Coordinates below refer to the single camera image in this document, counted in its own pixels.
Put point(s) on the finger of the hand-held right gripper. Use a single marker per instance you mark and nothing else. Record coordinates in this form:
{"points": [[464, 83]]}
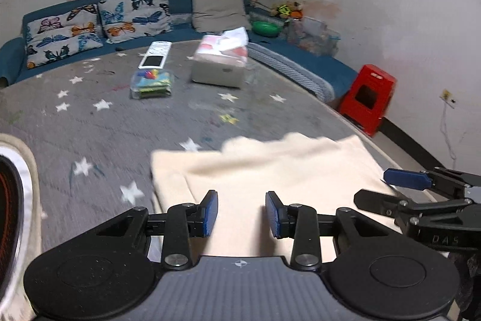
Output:
{"points": [[375, 200], [406, 179]]}

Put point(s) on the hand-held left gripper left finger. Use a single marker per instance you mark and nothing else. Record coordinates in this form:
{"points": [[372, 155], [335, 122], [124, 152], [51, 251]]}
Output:
{"points": [[211, 212]]}

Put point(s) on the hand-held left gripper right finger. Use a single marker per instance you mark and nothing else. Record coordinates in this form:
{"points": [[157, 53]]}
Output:
{"points": [[272, 215]]}

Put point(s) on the cream pants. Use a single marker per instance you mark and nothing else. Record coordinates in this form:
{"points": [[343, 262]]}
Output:
{"points": [[282, 170]]}

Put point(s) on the person's right forearm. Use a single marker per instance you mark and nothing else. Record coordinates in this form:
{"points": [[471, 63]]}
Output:
{"points": [[469, 287]]}

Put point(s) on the red plastic stool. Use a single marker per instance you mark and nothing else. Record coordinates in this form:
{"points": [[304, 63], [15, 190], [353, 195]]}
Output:
{"points": [[366, 99]]}

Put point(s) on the small yellow paper scrap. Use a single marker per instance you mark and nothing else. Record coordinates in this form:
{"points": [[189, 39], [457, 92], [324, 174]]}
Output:
{"points": [[229, 118]]}

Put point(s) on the grey star-patterned mat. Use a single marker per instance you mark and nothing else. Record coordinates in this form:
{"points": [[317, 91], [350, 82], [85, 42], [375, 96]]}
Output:
{"points": [[112, 125]]}

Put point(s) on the clear container of colourful toys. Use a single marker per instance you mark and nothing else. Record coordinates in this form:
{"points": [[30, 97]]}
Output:
{"points": [[151, 84]]}

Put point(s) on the pink tissue pack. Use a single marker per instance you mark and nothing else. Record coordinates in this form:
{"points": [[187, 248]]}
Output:
{"points": [[221, 50]]}

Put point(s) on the white remote control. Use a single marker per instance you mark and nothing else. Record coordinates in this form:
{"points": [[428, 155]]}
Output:
{"points": [[156, 54]]}

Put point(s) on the clear plastic storage box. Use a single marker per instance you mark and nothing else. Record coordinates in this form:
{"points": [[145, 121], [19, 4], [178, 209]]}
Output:
{"points": [[313, 37]]}

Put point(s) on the green bowl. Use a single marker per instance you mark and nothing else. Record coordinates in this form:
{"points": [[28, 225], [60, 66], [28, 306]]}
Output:
{"points": [[266, 28]]}

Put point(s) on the round white-rimmed dark object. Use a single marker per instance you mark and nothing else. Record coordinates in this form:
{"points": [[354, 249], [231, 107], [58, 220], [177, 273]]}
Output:
{"points": [[15, 215]]}

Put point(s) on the grey pillow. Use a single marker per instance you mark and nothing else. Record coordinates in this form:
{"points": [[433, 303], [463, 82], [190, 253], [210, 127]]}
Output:
{"points": [[220, 12]]}

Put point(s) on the small orange plush toy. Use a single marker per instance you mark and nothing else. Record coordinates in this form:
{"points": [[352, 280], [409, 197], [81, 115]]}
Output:
{"points": [[297, 9]]}

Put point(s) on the yellow-green toy ball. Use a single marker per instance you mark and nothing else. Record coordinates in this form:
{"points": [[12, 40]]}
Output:
{"points": [[283, 10]]}

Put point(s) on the blue corner sofa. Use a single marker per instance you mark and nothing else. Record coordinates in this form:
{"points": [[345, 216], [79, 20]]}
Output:
{"points": [[180, 5]]}

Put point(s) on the butterfly print pillow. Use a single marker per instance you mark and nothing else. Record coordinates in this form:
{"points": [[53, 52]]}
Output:
{"points": [[62, 37], [135, 12]]}

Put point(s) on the wall socket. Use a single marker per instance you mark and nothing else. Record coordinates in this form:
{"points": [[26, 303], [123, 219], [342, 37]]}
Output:
{"points": [[446, 94]]}

